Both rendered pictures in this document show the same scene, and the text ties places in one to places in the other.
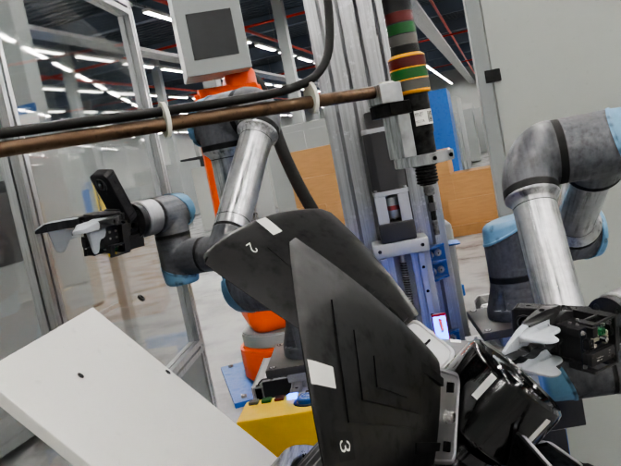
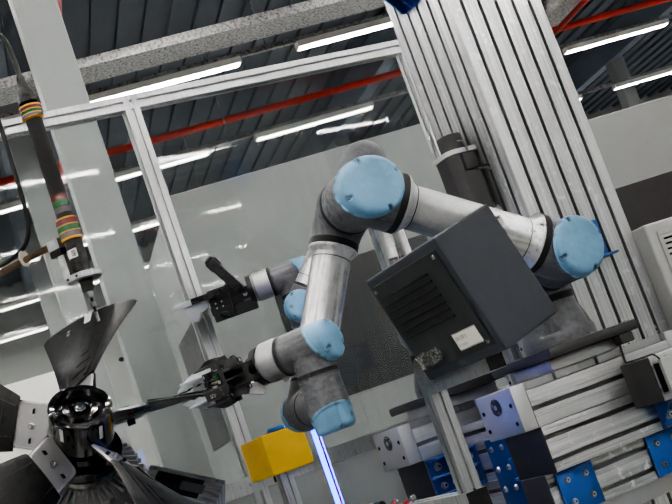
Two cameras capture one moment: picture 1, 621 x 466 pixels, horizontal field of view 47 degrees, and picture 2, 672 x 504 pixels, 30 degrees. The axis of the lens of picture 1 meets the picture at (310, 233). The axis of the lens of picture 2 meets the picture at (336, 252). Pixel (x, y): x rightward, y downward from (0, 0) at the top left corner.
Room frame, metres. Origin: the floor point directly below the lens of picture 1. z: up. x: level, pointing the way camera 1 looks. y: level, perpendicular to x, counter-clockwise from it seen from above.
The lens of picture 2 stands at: (-0.01, -2.43, 1.00)
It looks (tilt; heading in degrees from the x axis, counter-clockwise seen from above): 8 degrees up; 58
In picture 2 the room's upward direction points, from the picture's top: 20 degrees counter-clockwise
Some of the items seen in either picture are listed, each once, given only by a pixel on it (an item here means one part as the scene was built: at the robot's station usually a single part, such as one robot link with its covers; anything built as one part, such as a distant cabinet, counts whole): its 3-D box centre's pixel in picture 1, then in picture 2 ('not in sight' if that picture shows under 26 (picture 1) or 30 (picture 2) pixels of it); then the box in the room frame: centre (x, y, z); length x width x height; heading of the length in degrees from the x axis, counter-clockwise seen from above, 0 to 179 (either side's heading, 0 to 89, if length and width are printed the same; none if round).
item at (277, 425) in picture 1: (289, 431); (277, 456); (1.22, 0.10, 1.02); 0.16 x 0.10 x 0.11; 83
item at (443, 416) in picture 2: not in sight; (449, 432); (1.13, -0.71, 0.96); 0.03 x 0.03 x 0.20; 83
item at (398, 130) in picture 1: (410, 123); (74, 257); (0.83, -0.14, 1.51); 0.09 x 0.07 x 0.10; 118
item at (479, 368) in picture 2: not in sight; (459, 373); (1.12, -0.82, 1.04); 0.24 x 0.03 x 0.03; 83
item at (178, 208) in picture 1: (168, 214); (291, 276); (1.51, 0.29, 1.43); 0.11 x 0.08 x 0.09; 150
